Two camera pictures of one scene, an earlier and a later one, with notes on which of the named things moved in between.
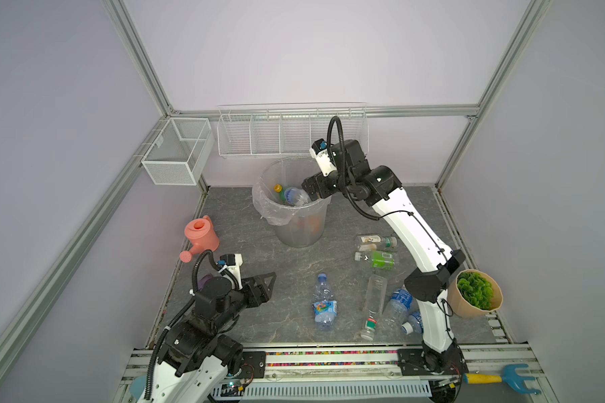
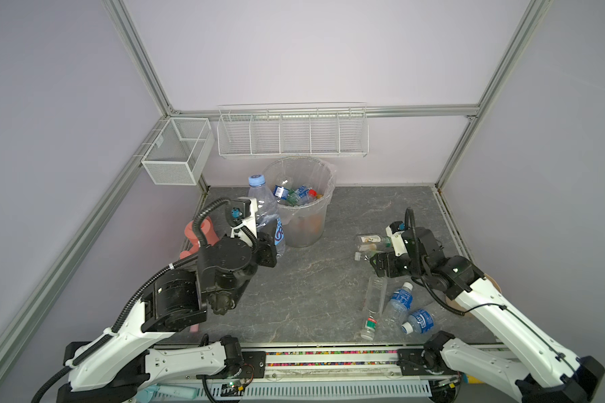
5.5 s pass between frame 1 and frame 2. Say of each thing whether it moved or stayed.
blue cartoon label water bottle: moved
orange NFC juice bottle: stayed
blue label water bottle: stayed
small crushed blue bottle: moved
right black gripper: moved
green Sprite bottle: moved
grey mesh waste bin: stayed
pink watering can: stayed
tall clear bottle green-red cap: stayed
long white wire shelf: stayed
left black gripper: moved
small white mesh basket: stayed
